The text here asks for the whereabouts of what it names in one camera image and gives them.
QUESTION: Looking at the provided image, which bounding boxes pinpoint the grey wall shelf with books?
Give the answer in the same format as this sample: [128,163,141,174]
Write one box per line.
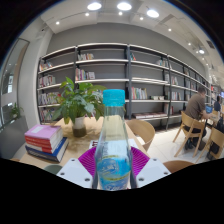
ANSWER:
[35,42,213,131]

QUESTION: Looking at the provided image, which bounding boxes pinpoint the small potted plant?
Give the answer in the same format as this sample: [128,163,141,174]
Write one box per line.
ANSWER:
[9,102,24,120]

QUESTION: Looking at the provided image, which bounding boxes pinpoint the open laptop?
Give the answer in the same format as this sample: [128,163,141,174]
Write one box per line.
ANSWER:
[204,104,214,115]

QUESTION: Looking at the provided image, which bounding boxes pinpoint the clear bottle with blue cap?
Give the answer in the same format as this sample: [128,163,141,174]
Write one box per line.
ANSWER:
[94,88,133,192]

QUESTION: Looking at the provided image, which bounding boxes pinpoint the green potted plant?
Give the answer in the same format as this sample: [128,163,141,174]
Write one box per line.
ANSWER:
[51,76,108,138]

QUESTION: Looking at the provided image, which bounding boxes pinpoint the pink book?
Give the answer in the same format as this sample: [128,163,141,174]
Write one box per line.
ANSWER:
[24,124,63,141]

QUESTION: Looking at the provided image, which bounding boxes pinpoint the thin red and white book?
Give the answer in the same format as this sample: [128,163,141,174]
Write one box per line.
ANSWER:
[25,139,64,154]

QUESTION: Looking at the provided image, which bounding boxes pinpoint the round ceiling lights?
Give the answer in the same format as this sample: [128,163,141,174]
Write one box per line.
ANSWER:
[53,1,209,56]

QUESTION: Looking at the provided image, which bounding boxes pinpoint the wooden slatted chair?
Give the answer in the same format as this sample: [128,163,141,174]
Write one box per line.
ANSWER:
[172,110,208,158]
[195,126,224,161]

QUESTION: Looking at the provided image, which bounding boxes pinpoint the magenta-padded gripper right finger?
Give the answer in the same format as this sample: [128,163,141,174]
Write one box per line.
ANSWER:
[129,146,172,189]

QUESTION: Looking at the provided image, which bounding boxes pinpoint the person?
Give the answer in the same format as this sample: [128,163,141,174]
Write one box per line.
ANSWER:
[213,94,224,113]
[183,86,209,139]

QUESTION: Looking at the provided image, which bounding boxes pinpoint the dark blue book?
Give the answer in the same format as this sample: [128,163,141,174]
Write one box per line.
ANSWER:
[25,137,70,164]

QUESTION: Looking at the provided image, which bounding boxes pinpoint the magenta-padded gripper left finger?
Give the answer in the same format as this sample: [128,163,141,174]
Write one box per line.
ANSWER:
[56,146,100,189]

